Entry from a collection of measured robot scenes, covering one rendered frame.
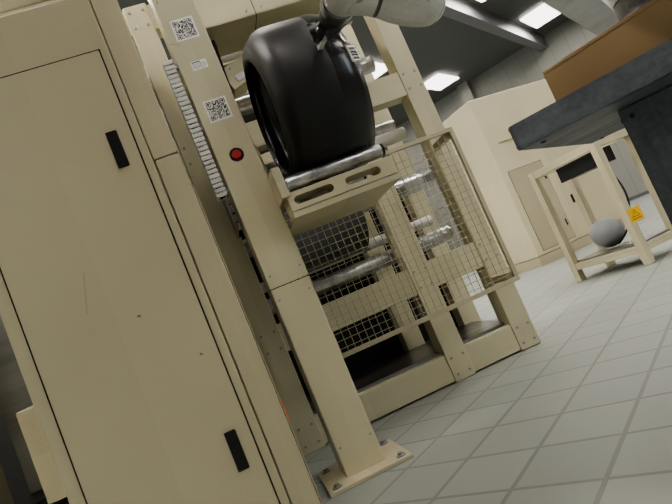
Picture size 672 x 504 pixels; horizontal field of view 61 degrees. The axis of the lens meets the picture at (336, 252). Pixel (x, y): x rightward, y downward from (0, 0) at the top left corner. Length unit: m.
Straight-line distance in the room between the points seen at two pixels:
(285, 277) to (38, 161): 0.84
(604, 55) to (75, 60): 0.95
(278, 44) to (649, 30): 1.13
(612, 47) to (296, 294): 1.15
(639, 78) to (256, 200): 1.22
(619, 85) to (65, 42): 0.99
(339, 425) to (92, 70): 1.17
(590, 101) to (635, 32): 0.12
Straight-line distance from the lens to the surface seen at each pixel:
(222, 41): 2.44
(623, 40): 0.96
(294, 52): 1.78
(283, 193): 1.70
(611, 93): 0.88
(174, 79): 1.96
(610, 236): 3.99
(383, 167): 1.79
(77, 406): 1.14
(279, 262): 1.77
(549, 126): 0.90
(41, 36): 1.31
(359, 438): 1.81
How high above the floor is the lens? 0.51
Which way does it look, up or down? 5 degrees up
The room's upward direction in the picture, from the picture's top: 23 degrees counter-clockwise
